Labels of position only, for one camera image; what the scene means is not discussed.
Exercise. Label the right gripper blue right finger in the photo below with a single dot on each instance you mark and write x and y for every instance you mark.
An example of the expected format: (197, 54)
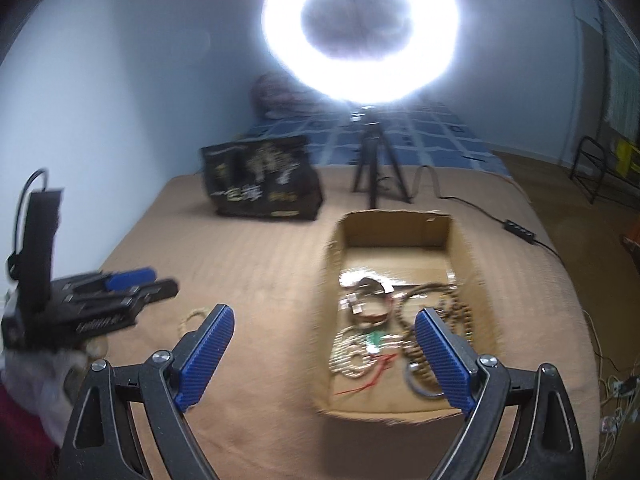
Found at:
(544, 441)

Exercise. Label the black snack bag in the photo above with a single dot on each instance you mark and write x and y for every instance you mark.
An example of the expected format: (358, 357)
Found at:
(262, 178)

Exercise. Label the red leather strap watch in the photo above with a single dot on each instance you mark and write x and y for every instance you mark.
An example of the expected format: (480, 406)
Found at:
(369, 302)

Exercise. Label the white ring light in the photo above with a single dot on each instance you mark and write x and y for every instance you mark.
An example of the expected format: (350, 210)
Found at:
(367, 52)

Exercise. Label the black mini tripod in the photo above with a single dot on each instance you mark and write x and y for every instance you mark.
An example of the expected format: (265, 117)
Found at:
(373, 141)

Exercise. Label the cardboard box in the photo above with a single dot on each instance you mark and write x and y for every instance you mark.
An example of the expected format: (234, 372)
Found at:
(380, 374)

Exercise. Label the black metal drying rack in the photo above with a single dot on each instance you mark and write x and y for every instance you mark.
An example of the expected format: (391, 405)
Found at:
(608, 173)

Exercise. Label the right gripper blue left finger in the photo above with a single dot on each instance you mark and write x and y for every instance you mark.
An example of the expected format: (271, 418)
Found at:
(101, 440)

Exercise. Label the folded floral quilt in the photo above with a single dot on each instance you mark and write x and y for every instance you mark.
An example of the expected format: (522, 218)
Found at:
(279, 95)

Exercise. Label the left white gloved hand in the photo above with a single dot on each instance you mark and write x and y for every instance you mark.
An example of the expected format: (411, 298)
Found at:
(49, 380)

